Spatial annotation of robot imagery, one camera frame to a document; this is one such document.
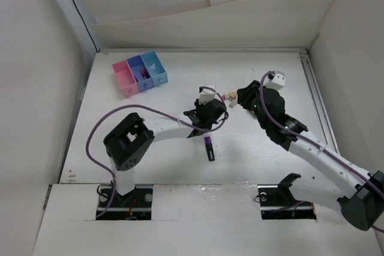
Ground purple capped black highlighter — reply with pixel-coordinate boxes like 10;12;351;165
204;136;215;161

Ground red transparent pen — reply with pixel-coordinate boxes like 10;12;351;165
140;68;150;79
135;67;144;82

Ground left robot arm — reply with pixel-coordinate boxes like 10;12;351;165
104;98;227;206

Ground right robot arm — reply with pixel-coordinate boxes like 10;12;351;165
237;80;383;231

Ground dirty white eraser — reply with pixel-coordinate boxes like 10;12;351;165
229;101;237;108

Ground blue drawer container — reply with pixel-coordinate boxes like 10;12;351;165
141;50;168;86

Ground purple drawer container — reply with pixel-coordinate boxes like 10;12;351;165
127;55;154;92

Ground pink drawer container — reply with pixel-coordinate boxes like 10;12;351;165
112;60;139;98

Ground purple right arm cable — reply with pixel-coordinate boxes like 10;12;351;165
259;71;384;233

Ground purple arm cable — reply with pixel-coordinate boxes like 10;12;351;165
259;71;384;233
85;86;229;219

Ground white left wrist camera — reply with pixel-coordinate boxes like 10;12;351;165
199;85;215;105

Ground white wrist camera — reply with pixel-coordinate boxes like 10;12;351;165
265;70;286;91
199;85;215;105

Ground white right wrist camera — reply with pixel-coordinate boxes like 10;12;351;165
265;70;286;91

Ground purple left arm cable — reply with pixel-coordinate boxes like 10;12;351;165
85;86;229;219

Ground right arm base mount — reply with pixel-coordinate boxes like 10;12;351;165
253;173;317;220

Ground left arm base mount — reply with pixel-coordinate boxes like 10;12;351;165
95;184;153;221

